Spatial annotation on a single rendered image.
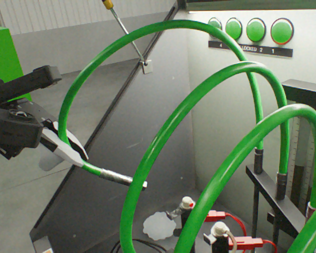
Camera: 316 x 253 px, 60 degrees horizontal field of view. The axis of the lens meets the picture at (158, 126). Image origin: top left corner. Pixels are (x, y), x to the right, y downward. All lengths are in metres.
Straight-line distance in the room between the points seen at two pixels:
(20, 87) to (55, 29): 6.28
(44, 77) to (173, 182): 0.60
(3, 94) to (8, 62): 3.04
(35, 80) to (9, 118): 0.19
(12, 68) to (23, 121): 3.26
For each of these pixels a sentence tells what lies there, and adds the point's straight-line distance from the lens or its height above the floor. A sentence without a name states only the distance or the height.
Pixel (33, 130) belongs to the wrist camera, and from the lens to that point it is 0.30.
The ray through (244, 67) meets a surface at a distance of 0.36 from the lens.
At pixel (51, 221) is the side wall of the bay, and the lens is 0.79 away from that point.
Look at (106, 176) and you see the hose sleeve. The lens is 0.53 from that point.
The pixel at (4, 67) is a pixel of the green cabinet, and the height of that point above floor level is 0.92.
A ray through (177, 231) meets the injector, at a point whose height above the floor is 1.08.
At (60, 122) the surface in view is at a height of 1.30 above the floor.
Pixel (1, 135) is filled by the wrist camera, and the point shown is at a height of 1.37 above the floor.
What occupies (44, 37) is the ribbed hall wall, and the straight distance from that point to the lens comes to 6.74.
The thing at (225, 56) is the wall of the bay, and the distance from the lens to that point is 0.72.
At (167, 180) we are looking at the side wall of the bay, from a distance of 0.92.
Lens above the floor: 1.47
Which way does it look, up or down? 26 degrees down
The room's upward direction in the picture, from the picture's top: 7 degrees counter-clockwise
